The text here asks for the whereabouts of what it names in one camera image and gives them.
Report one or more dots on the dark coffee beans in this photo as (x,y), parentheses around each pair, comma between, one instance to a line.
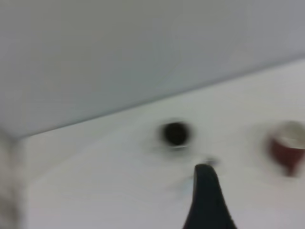
(175,133)

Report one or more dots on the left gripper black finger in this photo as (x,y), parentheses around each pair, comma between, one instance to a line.
(207,202)

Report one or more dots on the red mug with white inside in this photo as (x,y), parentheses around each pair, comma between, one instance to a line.
(286,152)

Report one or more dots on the clear double-wall glass cup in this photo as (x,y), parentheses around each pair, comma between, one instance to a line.
(193,138)

